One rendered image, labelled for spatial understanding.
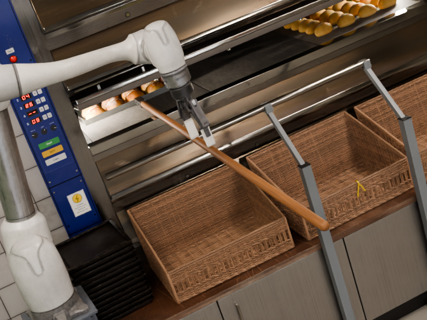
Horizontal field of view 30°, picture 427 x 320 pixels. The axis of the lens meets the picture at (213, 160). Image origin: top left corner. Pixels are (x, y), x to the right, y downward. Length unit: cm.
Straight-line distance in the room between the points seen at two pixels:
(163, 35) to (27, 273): 85
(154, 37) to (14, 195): 69
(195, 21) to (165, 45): 100
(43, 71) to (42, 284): 66
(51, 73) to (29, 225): 54
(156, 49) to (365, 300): 163
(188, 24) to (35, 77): 120
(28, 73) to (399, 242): 186
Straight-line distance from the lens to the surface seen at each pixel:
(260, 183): 254
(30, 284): 256
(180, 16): 349
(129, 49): 264
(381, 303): 366
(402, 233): 358
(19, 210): 270
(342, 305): 348
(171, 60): 252
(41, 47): 335
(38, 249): 254
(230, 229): 367
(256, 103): 369
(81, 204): 351
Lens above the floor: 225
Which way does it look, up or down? 22 degrees down
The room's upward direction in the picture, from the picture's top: 19 degrees counter-clockwise
